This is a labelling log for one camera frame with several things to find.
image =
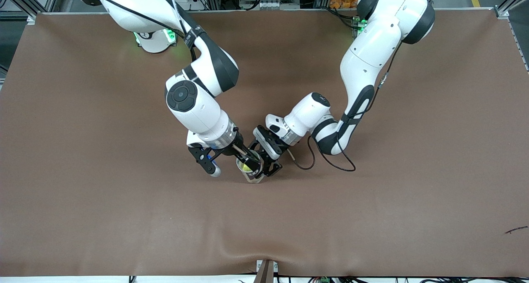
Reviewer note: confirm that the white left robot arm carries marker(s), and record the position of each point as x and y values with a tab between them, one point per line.
372	47

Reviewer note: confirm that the green terminal connector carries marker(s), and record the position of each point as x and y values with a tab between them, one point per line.
324	280

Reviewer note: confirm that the clear plastic ball canister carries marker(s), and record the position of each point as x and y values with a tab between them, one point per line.
251	178

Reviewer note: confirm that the yellow tennis ball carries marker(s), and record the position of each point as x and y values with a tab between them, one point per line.
246	166

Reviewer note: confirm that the aluminium camera post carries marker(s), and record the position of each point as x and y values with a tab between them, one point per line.
266	271

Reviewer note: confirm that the brown table mat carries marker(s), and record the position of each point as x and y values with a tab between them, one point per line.
248	225

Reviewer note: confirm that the white terminal block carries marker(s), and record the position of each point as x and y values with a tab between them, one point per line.
270	5

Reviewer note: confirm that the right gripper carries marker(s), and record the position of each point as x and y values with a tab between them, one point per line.
235	146

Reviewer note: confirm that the aluminium frame corner bracket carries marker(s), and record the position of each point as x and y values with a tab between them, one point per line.
31	19
502	12

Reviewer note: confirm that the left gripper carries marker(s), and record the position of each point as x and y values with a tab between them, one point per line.
276	153

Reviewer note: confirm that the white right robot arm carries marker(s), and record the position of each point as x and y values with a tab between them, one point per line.
194	105

